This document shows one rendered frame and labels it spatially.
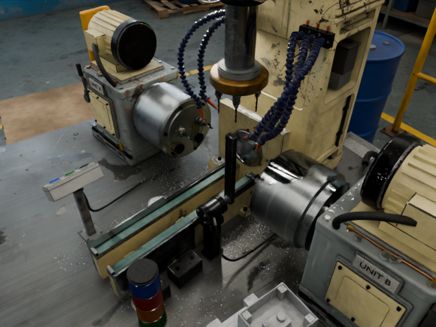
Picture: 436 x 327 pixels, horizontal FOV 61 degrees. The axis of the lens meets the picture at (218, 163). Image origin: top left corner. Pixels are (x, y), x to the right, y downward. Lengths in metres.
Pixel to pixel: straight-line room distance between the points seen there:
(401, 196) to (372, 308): 0.30
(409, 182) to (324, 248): 0.27
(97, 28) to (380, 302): 1.32
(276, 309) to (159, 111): 0.81
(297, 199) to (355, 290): 0.26
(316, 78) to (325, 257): 0.54
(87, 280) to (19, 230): 0.36
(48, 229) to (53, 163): 0.39
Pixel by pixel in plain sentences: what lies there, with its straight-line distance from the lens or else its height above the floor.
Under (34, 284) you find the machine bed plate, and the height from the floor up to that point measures 0.80.
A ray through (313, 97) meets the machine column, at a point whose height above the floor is 1.24.
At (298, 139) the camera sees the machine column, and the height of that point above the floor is 1.06.
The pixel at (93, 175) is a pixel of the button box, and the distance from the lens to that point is 1.23.
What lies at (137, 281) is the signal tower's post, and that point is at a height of 1.22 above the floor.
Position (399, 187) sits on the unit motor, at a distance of 0.85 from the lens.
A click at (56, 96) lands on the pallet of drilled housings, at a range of 3.73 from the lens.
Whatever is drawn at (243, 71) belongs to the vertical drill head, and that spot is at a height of 1.36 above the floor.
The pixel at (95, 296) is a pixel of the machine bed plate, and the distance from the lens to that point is 1.25.
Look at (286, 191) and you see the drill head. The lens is 1.03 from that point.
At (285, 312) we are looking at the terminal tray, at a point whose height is 1.11.
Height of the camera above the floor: 1.83
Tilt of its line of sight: 40 degrees down
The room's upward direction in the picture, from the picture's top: straight up
